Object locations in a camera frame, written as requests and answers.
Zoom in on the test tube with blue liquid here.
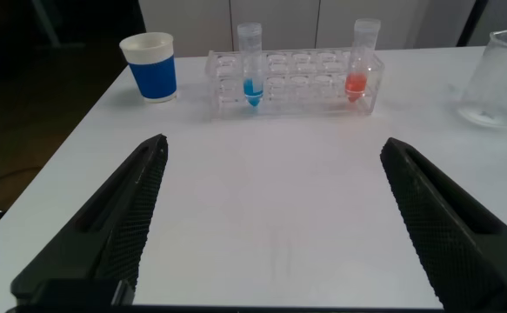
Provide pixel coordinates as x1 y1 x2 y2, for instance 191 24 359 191
237 22 265 109

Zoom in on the white folding partition with feet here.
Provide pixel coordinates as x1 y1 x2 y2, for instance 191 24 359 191
474 0 507 47

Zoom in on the white folding partition with hinge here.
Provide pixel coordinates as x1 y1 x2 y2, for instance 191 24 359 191
137 0 476 58

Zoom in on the blue and white paper cup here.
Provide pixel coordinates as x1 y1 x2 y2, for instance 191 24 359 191
118 31 178 104

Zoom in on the test tube with red liquid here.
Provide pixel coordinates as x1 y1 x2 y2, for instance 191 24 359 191
344 17 382 104

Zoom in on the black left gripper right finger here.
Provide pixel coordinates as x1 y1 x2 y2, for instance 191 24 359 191
379 137 507 312

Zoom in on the clear acrylic test tube rack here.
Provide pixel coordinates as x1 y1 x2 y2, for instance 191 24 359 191
204 47 385 121

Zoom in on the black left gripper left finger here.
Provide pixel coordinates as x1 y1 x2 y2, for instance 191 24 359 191
10 133 170 308

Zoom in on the clear glass beaker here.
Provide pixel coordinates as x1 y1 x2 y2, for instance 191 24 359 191
457 28 507 130

